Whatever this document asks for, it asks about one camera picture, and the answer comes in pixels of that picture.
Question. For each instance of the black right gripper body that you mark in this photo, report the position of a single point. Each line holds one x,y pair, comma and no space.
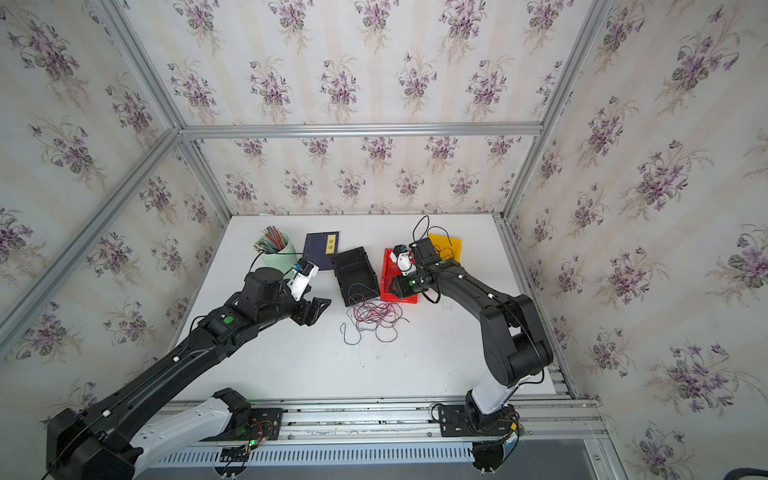
407,284

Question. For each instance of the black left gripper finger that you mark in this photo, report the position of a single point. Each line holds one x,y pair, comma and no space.
312,317
320,304

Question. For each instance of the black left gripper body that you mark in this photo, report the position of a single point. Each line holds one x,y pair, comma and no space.
300,314

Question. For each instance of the black plastic bin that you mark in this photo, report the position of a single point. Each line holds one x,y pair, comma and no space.
355,275

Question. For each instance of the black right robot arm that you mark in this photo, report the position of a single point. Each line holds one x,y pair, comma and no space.
515,345

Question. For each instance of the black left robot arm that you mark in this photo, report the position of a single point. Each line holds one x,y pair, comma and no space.
116,438

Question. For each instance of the red plastic bin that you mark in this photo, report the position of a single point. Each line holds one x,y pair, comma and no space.
389,272

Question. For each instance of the green pen cup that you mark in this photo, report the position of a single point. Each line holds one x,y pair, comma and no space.
283,261

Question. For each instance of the dark blue book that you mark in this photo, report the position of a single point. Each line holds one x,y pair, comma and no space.
319,249

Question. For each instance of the yellow plastic bin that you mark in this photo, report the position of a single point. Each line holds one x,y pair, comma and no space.
447,248

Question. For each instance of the coloured pencils bundle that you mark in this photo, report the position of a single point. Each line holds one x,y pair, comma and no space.
272,241

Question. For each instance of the white ventilation grille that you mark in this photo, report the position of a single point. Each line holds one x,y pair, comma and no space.
274,454

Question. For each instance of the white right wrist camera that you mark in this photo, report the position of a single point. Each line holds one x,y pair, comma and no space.
416,255

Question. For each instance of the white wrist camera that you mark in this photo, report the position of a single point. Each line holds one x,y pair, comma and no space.
416,255
304,272

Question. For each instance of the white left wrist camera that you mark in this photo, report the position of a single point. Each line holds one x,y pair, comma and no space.
304,272

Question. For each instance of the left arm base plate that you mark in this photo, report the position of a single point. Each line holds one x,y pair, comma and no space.
259,424

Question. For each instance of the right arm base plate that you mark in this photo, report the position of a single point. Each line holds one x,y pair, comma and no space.
456,421

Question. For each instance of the aluminium rail frame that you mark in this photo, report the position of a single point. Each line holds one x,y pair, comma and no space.
360,420

